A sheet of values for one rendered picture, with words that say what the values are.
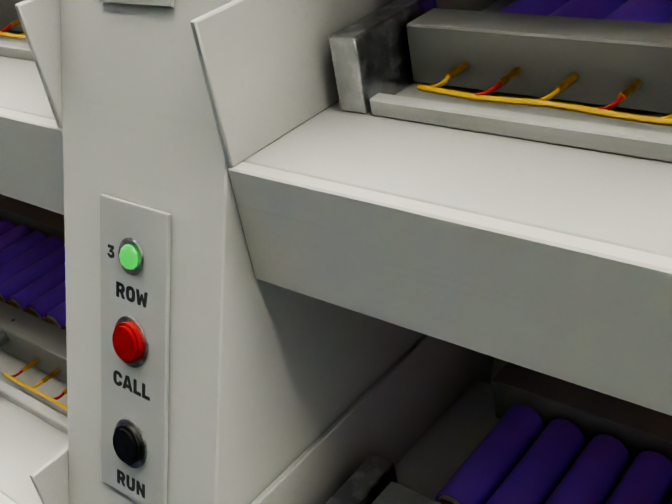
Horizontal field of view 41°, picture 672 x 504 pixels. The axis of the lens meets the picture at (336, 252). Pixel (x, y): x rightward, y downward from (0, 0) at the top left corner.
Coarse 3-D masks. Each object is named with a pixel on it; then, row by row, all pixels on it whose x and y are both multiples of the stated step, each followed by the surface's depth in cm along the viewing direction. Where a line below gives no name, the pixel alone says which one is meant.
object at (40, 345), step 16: (0, 304) 56; (0, 320) 55; (16, 320) 54; (32, 320) 54; (16, 336) 53; (32, 336) 53; (48, 336) 52; (64, 336) 52; (16, 352) 55; (32, 352) 53; (48, 352) 51; (64, 352) 51; (48, 368) 52; (64, 368) 51
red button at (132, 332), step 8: (120, 328) 34; (128, 328) 34; (136, 328) 34; (112, 336) 35; (120, 336) 35; (128, 336) 34; (136, 336) 34; (120, 344) 35; (128, 344) 34; (136, 344) 34; (120, 352) 35; (128, 352) 34; (136, 352) 34; (128, 360) 34; (136, 360) 34
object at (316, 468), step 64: (384, 384) 40; (448, 384) 45; (512, 384) 42; (576, 384) 41; (320, 448) 37; (384, 448) 41; (448, 448) 43; (512, 448) 40; (576, 448) 39; (640, 448) 39
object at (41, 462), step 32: (0, 352) 56; (32, 384) 53; (64, 384) 52; (0, 416) 51; (32, 416) 50; (0, 448) 48; (32, 448) 48; (64, 448) 40; (0, 480) 46; (32, 480) 39; (64, 480) 40
